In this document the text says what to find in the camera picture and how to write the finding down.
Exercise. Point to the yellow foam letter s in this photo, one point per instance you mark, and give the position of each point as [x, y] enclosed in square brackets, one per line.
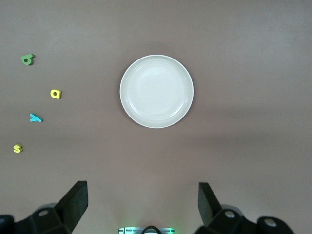
[17, 148]

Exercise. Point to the beige brown plate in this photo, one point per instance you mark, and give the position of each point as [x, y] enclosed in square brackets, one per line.
[156, 92]

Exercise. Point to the yellow foam letter a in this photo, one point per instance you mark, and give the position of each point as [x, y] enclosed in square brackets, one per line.
[58, 95]

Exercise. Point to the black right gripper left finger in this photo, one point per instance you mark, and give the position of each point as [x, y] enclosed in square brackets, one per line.
[73, 202]

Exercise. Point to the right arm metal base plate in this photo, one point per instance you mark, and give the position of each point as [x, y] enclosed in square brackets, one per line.
[126, 230]

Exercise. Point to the green foam letter q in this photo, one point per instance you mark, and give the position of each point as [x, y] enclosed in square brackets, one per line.
[29, 62]

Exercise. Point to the brown table cover sheet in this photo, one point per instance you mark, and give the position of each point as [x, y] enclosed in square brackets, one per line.
[231, 48]

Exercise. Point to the teal foam letter y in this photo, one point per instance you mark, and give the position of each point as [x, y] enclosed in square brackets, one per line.
[36, 119]

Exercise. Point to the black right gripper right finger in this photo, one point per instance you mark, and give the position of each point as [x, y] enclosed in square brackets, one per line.
[209, 207]

